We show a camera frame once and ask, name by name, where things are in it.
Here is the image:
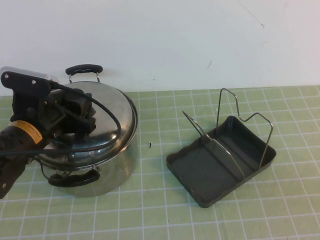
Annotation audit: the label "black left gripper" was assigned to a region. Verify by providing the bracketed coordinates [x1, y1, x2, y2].
[13, 89, 97, 137]

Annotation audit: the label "stainless steel lid black knob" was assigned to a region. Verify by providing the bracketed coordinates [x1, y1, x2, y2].
[37, 81, 138, 164]

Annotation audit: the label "green checked tablecloth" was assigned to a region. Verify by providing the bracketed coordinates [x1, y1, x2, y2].
[0, 85, 320, 240]

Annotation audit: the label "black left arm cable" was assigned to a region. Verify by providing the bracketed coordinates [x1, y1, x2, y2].
[0, 82, 122, 161]

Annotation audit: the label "stainless steel pot black handles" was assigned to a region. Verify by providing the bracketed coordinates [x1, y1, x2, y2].
[39, 64, 140, 198]

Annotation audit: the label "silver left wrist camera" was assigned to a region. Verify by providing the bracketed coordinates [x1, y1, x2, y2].
[0, 65, 61, 97]

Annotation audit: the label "dark grey wire lid rack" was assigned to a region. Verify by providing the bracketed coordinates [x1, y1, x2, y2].
[165, 87, 277, 208]

